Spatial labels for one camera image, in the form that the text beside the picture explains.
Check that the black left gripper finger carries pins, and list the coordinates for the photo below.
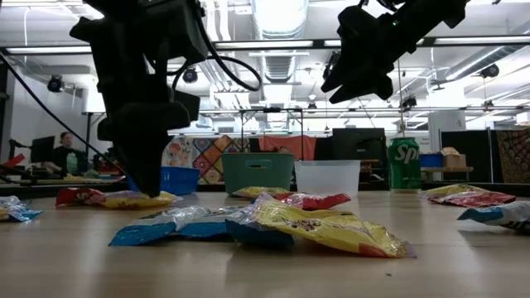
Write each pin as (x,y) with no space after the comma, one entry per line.
(147,161)

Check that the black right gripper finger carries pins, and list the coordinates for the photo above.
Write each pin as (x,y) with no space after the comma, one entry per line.
(336,78)
(368,91)

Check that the blue white candy packet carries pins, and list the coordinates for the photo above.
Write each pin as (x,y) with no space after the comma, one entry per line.
(497,215)
(18,209)
(141,235)
(203,228)
(256,236)

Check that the red Skittles candy packet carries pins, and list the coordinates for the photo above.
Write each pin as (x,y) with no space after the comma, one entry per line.
(319,200)
(76,195)
(476,199)

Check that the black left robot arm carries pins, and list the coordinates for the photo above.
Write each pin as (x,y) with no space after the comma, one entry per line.
(136,25)

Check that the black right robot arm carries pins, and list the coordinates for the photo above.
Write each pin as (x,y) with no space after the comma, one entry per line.
(430,16)

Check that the blue plastic basket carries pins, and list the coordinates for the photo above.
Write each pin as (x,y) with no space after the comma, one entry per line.
(182,180)

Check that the black computer monitor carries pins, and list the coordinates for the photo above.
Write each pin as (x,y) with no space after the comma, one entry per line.
(42,149)
(358,145)

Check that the black ceiling spotlight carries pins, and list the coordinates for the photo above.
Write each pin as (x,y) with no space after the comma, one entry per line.
(490,70)
(56,83)
(190,75)

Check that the colourful patchwork quilt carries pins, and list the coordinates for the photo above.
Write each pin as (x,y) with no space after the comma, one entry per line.
(207,157)

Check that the white LED light bar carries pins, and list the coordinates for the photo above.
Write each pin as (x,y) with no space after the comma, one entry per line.
(265,44)
(49,49)
(482,40)

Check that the orange cloth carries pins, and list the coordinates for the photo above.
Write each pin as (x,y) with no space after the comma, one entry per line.
(290,145)

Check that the green Sprite soda can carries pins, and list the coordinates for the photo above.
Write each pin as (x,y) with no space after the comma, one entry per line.
(404,165)

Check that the person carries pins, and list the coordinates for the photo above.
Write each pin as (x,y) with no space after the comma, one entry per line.
(62,155)

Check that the blue storage bin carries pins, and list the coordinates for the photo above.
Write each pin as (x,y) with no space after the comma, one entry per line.
(430,160)

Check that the clear plastic container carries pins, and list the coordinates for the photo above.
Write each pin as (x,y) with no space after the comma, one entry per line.
(327,178)

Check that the brown cardboard box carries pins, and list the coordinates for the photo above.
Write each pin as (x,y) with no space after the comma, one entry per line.
(454,160)

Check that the teal plastic bin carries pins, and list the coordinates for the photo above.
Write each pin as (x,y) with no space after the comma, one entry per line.
(256,178)

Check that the dark brown patterned cloth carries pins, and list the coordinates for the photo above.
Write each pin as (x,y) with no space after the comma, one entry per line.
(513,155)

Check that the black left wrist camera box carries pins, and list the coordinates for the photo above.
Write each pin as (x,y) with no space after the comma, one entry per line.
(187,105)

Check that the black metal table frame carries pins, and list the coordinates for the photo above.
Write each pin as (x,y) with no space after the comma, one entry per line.
(33,189)

